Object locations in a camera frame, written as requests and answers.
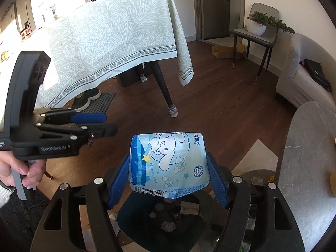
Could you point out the person's dark fleece clothing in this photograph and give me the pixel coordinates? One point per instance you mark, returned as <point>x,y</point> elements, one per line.
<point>23,223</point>

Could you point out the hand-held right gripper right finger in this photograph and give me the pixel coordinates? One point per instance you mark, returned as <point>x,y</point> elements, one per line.
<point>218,183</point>

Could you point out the dark table leg with sock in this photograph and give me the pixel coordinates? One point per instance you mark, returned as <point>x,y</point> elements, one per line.
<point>164,89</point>
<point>141,72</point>

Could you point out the potted green plant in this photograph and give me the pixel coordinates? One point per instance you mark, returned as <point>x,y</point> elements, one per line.
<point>256,27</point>

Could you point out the grey door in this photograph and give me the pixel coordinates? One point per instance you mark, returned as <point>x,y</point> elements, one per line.
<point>212,8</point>

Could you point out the small printed card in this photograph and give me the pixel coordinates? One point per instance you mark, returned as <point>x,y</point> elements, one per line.
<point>189,208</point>

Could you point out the grey armchair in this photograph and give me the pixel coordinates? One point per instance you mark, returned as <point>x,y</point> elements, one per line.
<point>291,65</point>

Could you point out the grey dining chair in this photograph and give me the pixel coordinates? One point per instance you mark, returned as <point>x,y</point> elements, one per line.
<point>262,38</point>

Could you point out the flat cardboard box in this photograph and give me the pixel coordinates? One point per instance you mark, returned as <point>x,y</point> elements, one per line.
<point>223,51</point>

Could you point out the dark shoe with white sole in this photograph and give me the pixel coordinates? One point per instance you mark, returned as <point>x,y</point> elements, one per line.
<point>93,94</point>
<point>80,103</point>

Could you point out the blue tissue packet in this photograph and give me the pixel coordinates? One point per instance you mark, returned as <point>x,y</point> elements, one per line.
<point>170,162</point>

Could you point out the black handbag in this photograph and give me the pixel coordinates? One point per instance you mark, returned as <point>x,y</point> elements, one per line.
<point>316,73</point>

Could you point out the person's left hand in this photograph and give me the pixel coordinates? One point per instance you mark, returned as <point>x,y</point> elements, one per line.
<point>8,165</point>

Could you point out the dark teal bin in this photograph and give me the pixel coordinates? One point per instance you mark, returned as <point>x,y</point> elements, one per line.
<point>136,228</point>

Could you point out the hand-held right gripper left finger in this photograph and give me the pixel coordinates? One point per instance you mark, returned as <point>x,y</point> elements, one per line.
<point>119,181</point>

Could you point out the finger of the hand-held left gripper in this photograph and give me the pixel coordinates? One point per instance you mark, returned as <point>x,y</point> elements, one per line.
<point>89,118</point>
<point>102,131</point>

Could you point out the pale green patterned tablecloth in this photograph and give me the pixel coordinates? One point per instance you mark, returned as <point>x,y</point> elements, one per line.
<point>105,36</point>

